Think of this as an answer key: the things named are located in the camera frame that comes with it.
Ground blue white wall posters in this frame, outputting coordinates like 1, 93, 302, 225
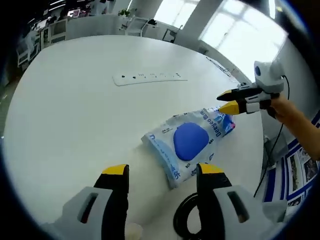
263, 117, 320, 208

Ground dark office chair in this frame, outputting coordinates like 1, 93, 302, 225
162, 24, 183, 43

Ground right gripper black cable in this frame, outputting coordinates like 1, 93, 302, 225
253, 74, 291, 198

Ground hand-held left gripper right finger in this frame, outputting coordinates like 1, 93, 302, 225
196, 162, 270, 240

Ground thin black cable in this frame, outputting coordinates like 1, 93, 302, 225
206, 56, 232, 78

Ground bright window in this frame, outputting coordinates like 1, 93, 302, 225
153, 0, 201, 26
198, 9, 287, 81

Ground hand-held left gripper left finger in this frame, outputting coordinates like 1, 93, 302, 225
41, 163, 130, 240

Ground grey mesh office chair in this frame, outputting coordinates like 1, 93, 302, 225
261, 134, 288, 223

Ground person's right hand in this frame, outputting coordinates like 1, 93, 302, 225
271, 96, 297, 120

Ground green potted plant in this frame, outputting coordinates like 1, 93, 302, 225
117, 7, 138, 17

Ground blue wet wipes packet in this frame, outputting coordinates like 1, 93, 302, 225
140, 107, 226, 190

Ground white table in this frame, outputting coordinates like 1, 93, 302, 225
1, 34, 266, 240

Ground white power strip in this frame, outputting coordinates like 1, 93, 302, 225
111, 70, 188, 87

